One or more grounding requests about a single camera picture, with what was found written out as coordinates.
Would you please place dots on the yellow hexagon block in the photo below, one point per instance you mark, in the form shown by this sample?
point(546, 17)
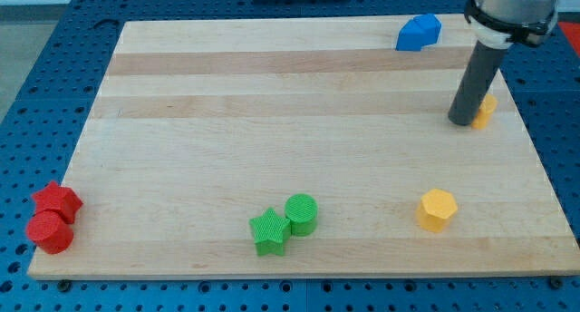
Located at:
point(436, 210)

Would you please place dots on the yellow heart block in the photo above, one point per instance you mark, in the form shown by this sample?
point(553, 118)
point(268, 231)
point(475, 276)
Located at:
point(485, 112)

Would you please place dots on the light wooden board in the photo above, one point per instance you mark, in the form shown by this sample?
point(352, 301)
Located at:
point(200, 126)

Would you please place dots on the green cylinder block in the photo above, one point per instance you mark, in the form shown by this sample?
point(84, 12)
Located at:
point(302, 211)

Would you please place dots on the green star block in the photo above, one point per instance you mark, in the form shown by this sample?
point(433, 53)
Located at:
point(270, 232)

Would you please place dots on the blue angled block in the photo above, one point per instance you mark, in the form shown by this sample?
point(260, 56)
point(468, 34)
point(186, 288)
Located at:
point(420, 31)

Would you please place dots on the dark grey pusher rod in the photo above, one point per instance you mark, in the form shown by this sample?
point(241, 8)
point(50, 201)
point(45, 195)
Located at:
point(482, 67)

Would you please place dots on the red star block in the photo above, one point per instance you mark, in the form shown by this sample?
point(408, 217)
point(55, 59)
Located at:
point(59, 199)

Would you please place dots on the red cylinder block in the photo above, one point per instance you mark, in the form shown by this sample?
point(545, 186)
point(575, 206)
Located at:
point(49, 232)

